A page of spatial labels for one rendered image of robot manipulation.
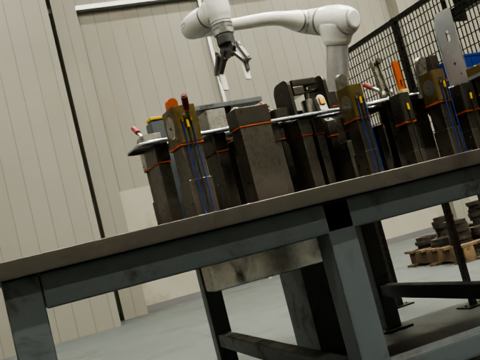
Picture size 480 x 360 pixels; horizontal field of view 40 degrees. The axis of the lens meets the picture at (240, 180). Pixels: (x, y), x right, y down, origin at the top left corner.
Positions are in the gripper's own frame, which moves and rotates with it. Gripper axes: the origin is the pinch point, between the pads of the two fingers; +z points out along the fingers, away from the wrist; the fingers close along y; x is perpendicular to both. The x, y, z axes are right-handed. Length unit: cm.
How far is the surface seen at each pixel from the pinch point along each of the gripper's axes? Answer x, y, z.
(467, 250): 291, -65, 116
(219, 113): -26.6, 11.3, 16.2
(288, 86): 4.8, 21.4, 9.4
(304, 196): -75, 77, 57
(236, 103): -7.1, 3.0, 10.1
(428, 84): 26, 68, 25
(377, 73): 46, 38, 9
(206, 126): -30.2, 6.3, 19.5
